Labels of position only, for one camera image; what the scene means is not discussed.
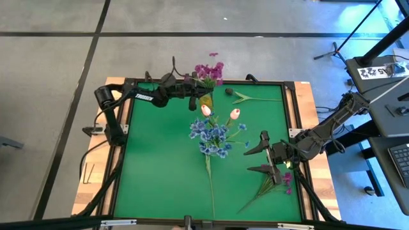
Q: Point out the black computer keyboard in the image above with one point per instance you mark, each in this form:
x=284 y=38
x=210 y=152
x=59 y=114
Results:
x=401 y=163

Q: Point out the silver arm base bracket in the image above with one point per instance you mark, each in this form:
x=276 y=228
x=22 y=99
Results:
x=292 y=132
x=124 y=128

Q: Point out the magenta artificial flower bunch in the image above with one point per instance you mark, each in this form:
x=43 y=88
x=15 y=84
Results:
x=209 y=72
x=287 y=177

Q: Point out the black desk leg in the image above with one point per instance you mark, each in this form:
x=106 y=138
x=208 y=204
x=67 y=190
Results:
x=372 y=169

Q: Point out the black tripod stand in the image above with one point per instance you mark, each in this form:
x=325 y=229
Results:
x=335 y=51

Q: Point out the black artificial tulip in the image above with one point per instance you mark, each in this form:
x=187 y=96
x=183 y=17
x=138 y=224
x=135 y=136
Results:
x=208 y=164
x=228 y=91

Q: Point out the blue artificial flower bunch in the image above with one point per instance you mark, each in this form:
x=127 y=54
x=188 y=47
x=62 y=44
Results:
x=198 y=126
x=220 y=132

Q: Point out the black power adapter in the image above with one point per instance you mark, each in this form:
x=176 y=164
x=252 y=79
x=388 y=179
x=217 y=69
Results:
x=350 y=82

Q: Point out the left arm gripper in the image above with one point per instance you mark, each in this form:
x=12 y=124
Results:
x=191 y=90

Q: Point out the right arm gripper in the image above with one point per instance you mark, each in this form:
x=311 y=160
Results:
x=282 y=155

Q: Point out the black caster wheel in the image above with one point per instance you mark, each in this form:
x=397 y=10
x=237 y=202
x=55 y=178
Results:
x=369 y=190

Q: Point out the yellow glass vase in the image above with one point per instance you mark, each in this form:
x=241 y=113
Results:
x=206 y=101

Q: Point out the black rig beam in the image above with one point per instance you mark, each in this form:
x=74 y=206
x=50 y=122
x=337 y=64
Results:
x=48 y=223

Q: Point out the black metal table frame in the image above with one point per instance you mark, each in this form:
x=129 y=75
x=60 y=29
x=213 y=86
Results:
x=249 y=223

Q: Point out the black hex key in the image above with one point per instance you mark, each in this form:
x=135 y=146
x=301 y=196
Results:
x=91 y=174
x=84 y=172

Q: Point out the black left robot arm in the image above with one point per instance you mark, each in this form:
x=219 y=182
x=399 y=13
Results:
x=143 y=96

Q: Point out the grey furniture leg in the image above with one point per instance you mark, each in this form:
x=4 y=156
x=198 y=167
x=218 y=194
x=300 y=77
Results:
x=11 y=143

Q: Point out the black desk knob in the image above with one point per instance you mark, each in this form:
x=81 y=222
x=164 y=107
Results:
x=402 y=110

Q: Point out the aluminium corner bracket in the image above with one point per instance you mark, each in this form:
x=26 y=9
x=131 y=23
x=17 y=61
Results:
x=295 y=226
x=118 y=222

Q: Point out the green table mat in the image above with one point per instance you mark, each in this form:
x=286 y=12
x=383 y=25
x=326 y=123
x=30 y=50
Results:
x=159 y=191

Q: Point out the dark grey desk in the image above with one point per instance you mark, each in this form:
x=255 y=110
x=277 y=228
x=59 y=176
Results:
x=383 y=121

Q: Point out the black camera stand pole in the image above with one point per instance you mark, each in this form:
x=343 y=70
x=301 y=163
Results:
x=383 y=43

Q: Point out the black frame clamp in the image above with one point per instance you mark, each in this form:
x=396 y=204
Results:
x=251 y=77
x=147 y=76

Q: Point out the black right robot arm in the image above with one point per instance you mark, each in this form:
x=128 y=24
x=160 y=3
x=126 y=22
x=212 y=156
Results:
x=322 y=134

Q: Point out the pale pink artificial tulip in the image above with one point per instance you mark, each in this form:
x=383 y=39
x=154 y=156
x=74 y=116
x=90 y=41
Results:
x=235 y=113
x=206 y=110

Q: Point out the white printed label sheet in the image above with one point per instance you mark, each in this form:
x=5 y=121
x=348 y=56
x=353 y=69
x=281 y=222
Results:
x=374 y=73

